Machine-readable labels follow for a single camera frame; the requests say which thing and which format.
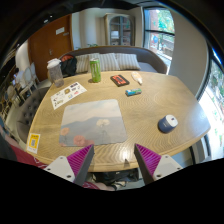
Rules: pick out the white chair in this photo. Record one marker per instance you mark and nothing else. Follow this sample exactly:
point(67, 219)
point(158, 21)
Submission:
point(30, 77)

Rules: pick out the striped cushion right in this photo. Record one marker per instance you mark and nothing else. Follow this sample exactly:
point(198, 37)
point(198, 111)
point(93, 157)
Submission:
point(127, 61)

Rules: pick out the striped cushion left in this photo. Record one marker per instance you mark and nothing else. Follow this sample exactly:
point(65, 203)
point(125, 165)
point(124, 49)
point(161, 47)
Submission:
point(82, 63)

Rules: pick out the black backpack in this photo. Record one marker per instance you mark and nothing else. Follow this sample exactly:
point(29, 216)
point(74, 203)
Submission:
point(68, 65)

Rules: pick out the small blue green packet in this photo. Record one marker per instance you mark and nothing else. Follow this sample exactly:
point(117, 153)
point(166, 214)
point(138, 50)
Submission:
point(133, 92)

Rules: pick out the floral landscape mouse pad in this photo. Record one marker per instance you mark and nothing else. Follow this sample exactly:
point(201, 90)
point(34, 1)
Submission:
point(96, 122)

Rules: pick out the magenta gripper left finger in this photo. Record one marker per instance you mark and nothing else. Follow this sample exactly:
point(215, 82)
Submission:
point(73, 168)

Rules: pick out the white sticker sheet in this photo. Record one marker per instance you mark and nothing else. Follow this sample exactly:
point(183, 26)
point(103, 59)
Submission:
point(66, 94)

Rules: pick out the striped cushion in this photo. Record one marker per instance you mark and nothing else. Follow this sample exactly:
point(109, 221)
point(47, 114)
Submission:
point(108, 61)
point(127, 61)
point(82, 63)

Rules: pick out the brown wooden door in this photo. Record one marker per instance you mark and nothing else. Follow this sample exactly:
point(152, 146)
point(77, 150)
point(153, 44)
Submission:
point(49, 42)

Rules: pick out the green drink can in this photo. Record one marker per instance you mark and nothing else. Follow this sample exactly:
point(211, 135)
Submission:
point(95, 70)

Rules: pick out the grey curved sofa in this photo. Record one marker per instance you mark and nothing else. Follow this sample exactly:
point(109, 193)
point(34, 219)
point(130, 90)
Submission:
point(143, 55)

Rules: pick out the yellow QR code sticker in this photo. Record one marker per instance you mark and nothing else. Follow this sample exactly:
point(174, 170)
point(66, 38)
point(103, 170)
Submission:
point(33, 142)

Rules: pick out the wooden glass door cabinet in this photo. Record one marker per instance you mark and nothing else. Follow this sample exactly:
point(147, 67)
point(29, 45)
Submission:
point(119, 29)

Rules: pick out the grey tufted chair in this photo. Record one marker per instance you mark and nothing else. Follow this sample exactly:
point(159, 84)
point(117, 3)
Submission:
point(27, 112)

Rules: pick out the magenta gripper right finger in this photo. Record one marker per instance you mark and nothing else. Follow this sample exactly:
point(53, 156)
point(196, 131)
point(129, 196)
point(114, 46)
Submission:
point(154, 166)

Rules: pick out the clear plastic water bottle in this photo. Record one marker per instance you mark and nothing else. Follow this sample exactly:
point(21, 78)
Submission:
point(55, 72)

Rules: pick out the striped cushion middle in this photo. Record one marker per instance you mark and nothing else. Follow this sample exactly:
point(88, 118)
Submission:
point(108, 61)

